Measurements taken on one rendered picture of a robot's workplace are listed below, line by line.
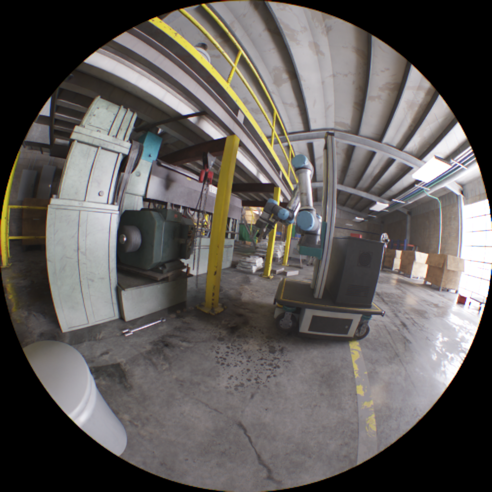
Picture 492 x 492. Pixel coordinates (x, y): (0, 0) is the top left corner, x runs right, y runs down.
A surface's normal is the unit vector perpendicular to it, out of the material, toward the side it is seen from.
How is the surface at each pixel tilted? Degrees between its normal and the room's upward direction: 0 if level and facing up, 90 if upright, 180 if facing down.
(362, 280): 90
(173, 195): 90
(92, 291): 90
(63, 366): 1
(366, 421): 0
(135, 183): 90
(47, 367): 0
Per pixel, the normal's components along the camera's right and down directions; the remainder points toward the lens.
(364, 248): -0.28, 0.04
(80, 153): 0.90, 0.14
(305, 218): -0.64, 0.11
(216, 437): 0.13, -0.99
